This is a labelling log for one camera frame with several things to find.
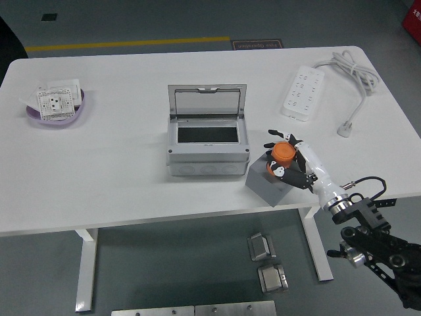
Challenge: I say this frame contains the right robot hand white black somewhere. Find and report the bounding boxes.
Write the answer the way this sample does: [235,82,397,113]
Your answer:
[262,128,347,208]

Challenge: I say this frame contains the orange cylinder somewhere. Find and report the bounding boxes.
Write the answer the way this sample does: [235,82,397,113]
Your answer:
[266,141,297,176]

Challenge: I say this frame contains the grey junction box clear lid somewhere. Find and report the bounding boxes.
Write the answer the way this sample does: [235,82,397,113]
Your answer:
[166,84,251,178]

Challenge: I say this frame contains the grey cube with round hole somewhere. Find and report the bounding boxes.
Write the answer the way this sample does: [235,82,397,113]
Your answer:
[245,151,297,208]

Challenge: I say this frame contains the white table leg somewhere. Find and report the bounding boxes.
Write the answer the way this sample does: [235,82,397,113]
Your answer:
[74,227,99,313]
[297,207,335,282]

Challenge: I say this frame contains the small metal block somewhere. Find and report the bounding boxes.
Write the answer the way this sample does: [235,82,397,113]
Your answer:
[257,262,290,294]
[246,232,278,263]

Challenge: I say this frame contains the brown floor sign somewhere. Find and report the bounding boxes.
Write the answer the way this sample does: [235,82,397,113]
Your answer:
[230,39,284,52]

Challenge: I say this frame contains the red object with white print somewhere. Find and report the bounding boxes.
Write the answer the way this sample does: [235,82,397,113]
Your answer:
[403,6,421,50]

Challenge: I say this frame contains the yellow floor tape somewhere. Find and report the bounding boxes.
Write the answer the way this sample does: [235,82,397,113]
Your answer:
[25,36,231,53]

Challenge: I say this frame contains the purple bowl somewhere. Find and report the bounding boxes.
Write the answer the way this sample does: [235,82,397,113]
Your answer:
[25,88,87,128]

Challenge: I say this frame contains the white plastic plate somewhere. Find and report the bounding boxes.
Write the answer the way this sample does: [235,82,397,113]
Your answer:
[18,84,47,109]

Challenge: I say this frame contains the person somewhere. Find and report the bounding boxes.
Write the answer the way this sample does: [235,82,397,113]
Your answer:
[0,15,30,68]

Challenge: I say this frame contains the white power cord with plug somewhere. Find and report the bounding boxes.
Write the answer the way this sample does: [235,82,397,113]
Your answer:
[311,49,380,138]

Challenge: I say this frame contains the metal base plate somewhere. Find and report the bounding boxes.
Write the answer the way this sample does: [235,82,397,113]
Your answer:
[111,305,195,316]
[194,300,277,316]

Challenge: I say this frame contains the white wall switch panel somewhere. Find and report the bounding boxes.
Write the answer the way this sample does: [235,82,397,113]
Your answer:
[45,78,82,106]

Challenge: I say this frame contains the white wall socket panel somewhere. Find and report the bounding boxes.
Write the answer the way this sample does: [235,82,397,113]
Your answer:
[35,88,74,120]

